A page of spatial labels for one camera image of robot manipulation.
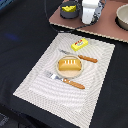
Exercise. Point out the yellow toy piece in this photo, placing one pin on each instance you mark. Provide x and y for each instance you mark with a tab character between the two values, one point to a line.
69	8

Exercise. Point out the bread loaf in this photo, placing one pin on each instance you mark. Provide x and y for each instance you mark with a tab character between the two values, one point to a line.
69	64

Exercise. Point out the fork with wooden handle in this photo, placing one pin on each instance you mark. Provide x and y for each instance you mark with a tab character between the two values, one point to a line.
67	81

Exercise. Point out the round wooden plate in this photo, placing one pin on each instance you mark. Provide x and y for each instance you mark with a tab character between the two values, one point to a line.
69	73

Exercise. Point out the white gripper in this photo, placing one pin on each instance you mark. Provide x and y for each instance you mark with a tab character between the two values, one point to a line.
89	7

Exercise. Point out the beige bowl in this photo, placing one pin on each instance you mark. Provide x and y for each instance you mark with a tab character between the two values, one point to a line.
122	15

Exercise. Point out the small grey pot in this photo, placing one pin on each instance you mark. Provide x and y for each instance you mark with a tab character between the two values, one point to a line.
70	15

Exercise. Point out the knife with wooden handle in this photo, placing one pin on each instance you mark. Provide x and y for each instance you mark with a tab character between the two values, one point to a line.
80	56

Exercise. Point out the yellow butter box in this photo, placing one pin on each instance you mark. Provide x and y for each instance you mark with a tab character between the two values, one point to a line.
79	44

